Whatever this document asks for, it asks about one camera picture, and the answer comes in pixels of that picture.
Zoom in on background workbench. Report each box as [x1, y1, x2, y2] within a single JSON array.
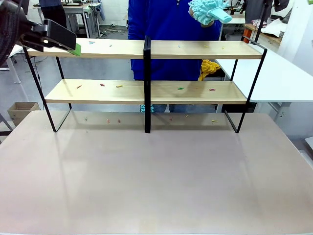
[[33, 1, 101, 38]]

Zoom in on teal printed item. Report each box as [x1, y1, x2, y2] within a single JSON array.
[[139, 104, 155, 114]]

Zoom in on wooden background table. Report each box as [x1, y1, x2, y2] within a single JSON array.
[[244, 23, 282, 52]]

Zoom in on orange box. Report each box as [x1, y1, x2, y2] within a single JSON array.
[[243, 26, 253, 43]]

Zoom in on white background desk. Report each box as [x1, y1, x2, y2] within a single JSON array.
[[219, 13, 246, 41]]

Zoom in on white cloth pile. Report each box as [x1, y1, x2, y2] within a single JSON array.
[[261, 18, 287, 38]]

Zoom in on wood shelf unit black frame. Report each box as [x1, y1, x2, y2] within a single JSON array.
[[23, 36, 149, 134], [145, 36, 268, 134]]

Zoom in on yellow cloth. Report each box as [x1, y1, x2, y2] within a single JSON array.
[[198, 59, 221, 82]]

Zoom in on person in blue sweater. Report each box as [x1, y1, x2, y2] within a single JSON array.
[[127, 0, 223, 114]]

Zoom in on background person dark clothes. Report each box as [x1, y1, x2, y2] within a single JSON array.
[[38, 0, 67, 28]]

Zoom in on dark hanging jacket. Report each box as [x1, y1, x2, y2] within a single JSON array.
[[244, 0, 294, 24]]

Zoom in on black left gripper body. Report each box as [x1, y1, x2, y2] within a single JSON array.
[[18, 20, 51, 41]]

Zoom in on black metal pole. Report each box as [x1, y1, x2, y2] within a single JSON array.
[[254, 0, 270, 44]]

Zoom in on white side table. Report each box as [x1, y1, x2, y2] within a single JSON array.
[[215, 47, 313, 103]]

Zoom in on teal microfiber duster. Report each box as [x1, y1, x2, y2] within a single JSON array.
[[187, 0, 233, 26]]

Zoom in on cardboard box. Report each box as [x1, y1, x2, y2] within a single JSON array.
[[7, 101, 41, 127]]

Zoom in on dark metal stand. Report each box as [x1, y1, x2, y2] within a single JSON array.
[[0, 113, 14, 145]]

